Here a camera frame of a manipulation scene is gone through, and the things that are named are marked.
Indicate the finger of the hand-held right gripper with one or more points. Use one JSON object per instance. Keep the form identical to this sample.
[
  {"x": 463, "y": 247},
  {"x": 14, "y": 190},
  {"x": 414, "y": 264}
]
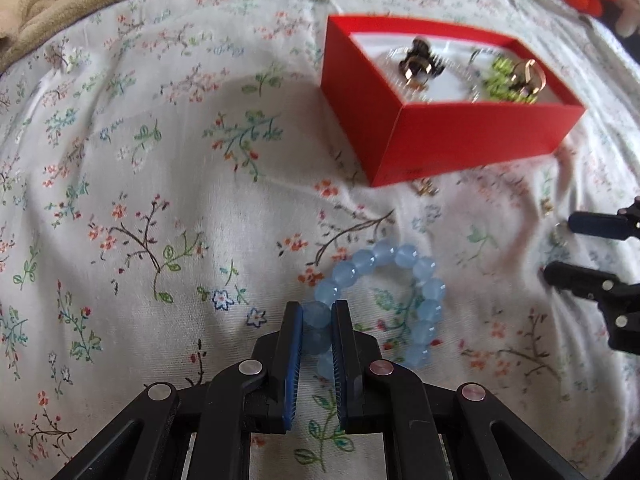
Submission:
[
  {"x": 595, "y": 222},
  {"x": 580, "y": 279}
]

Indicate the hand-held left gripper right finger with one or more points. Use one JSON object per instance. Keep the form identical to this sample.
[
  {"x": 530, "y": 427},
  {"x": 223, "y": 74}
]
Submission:
[{"x": 342, "y": 360}]

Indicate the small gold earring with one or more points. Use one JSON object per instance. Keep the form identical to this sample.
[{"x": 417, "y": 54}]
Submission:
[{"x": 426, "y": 188}]

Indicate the floral bedsheet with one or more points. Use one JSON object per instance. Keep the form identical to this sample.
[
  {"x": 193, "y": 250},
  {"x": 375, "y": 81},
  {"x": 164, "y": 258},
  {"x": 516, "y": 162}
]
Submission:
[{"x": 150, "y": 185}]

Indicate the beige blanket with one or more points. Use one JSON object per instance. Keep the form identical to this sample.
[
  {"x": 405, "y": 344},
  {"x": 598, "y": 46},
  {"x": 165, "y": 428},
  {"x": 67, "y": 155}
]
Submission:
[{"x": 60, "y": 0}]

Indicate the red cardboard box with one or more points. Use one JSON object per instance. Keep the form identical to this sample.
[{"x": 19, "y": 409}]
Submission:
[{"x": 460, "y": 135}]

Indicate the black hair clip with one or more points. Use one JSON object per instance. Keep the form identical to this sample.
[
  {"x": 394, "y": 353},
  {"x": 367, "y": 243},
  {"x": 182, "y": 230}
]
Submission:
[{"x": 416, "y": 62}]

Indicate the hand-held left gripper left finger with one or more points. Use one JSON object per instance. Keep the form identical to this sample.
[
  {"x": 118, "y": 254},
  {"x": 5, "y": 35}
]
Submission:
[{"x": 292, "y": 360}]

